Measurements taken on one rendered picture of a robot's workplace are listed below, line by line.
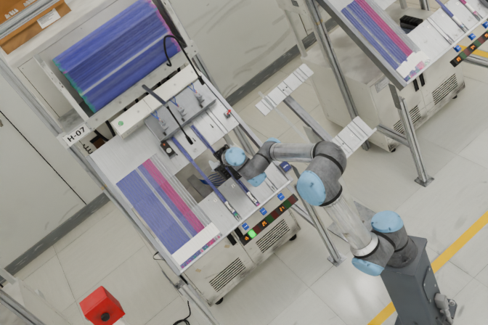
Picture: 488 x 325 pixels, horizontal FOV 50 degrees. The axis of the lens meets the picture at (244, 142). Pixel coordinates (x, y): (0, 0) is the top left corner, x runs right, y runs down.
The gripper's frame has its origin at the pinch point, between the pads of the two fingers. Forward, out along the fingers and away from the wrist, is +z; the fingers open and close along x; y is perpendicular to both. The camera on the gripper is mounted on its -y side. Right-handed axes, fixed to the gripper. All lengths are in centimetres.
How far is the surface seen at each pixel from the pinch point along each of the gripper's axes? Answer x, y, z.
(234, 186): 2.7, -12.4, 3.8
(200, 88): -14.2, 34.4, 9.7
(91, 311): 89, -16, 7
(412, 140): -93, -57, 20
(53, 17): 20, 102, 14
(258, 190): -4.6, -20.7, 1.7
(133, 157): 31.6, 27.7, 14.1
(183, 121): 2.7, 26.9, 7.0
